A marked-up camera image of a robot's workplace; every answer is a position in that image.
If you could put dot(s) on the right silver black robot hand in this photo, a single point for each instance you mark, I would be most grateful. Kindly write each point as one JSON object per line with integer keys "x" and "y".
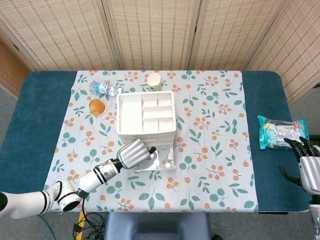
{"x": 311, "y": 175}

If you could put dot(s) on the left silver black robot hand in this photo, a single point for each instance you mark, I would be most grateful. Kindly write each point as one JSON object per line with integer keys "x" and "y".
{"x": 132, "y": 155}

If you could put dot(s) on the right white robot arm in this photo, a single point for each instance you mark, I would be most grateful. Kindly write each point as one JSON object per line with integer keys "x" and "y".
{"x": 315, "y": 217}

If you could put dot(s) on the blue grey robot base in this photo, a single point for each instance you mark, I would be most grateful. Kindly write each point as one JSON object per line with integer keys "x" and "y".
{"x": 160, "y": 226}

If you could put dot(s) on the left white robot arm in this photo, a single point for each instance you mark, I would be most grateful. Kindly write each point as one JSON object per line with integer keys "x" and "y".
{"x": 95, "y": 178}

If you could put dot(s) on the white drawer organizer box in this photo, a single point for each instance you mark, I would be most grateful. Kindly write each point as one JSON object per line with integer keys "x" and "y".
{"x": 130, "y": 117}

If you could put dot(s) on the small white round object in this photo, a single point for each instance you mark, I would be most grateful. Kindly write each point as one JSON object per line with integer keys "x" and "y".
{"x": 167, "y": 164}

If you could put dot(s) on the small white bottle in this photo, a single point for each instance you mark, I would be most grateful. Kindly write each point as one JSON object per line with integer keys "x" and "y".
{"x": 170, "y": 157}

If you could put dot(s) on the teal snack bag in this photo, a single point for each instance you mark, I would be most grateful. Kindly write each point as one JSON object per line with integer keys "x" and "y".
{"x": 277, "y": 132}

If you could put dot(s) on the fruit and leaf print tablecloth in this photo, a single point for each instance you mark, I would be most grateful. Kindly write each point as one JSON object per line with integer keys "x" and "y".
{"x": 200, "y": 180}

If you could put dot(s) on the clear plastic water bottle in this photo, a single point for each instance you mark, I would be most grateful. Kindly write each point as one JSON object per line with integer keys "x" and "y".
{"x": 102, "y": 88}

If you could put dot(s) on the paper cup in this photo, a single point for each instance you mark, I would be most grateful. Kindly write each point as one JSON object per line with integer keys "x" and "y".
{"x": 153, "y": 81}

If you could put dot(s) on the teal table cover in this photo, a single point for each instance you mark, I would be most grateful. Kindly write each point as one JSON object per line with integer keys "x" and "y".
{"x": 32, "y": 137}

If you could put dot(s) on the woven folding screen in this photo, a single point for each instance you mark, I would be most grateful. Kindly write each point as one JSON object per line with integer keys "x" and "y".
{"x": 155, "y": 32}

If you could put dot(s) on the wooden door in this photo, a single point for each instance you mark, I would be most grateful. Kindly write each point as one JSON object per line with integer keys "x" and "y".
{"x": 10, "y": 70}

